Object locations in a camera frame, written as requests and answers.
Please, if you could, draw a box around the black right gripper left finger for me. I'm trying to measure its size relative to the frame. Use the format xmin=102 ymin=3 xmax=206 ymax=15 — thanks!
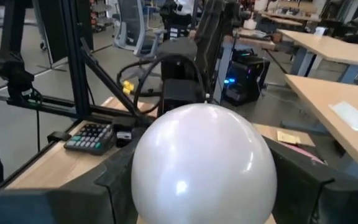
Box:
xmin=0 ymin=126 xmax=149 ymax=224

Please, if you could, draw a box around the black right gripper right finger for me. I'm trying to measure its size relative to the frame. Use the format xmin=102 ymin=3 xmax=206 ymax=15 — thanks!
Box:
xmin=263 ymin=136 xmax=358 ymax=224

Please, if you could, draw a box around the white round light bulb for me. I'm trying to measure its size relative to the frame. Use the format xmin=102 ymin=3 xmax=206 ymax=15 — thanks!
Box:
xmin=131 ymin=103 xmax=278 ymax=224

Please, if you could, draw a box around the black table clamp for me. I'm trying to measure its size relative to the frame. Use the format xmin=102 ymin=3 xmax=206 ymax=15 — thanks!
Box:
xmin=47 ymin=131 xmax=73 ymax=144

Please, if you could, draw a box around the black desk calculator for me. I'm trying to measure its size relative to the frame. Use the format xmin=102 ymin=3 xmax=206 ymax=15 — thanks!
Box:
xmin=63 ymin=123 xmax=116 ymax=156

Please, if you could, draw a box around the yellow sticky note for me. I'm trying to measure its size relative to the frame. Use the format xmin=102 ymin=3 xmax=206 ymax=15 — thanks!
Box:
xmin=276 ymin=129 xmax=302 ymax=146

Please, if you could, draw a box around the light wood desk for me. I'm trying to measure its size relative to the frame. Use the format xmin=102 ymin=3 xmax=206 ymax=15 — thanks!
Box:
xmin=284 ymin=73 xmax=358 ymax=184

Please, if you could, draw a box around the black computer tower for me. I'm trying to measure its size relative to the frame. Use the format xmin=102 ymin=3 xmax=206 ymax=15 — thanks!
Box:
xmin=221 ymin=49 xmax=271 ymax=107

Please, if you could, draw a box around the long wood office desk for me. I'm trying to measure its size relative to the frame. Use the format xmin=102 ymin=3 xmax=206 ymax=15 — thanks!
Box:
xmin=277 ymin=28 xmax=358 ymax=70

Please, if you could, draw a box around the grey office chair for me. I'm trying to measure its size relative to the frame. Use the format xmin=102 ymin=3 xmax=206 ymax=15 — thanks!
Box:
xmin=112 ymin=0 xmax=165 ymax=59

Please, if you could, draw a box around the white jug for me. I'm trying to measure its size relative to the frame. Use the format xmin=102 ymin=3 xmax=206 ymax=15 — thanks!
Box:
xmin=242 ymin=17 xmax=258 ymax=31

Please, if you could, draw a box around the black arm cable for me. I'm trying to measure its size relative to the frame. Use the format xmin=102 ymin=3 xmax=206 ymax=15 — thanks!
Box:
xmin=116 ymin=54 xmax=205 ymax=115

